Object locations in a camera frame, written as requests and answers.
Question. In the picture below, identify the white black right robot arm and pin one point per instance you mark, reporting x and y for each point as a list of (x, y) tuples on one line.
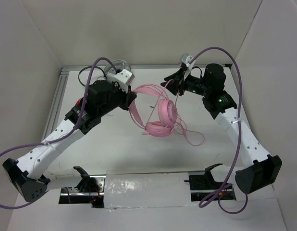
[(261, 168)]

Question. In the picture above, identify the black on-ear headphones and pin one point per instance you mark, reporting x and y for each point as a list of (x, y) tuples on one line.
[(83, 75)]

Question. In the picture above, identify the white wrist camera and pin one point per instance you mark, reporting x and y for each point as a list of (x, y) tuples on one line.
[(124, 79), (186, 64)]

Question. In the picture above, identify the white grey gaming headphones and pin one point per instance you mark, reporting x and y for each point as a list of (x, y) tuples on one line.
[(119, 64)]

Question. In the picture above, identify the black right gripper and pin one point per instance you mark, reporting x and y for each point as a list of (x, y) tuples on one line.
[(173, 84)]

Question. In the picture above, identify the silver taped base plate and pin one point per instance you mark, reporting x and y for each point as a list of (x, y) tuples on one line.
[(152, 190)]

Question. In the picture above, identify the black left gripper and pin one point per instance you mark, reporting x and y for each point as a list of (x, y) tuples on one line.
[(128, 96)]

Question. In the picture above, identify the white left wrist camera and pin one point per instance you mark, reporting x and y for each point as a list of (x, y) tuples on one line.
[(124, 79)]

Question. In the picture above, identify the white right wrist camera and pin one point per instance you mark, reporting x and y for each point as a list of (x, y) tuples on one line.
[(186, 64)]

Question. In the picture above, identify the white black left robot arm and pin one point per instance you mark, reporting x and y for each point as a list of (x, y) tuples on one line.
[(27, 173)]

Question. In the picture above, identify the pink headphones with cable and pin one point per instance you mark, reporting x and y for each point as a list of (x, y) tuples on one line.
[(164, 119)]

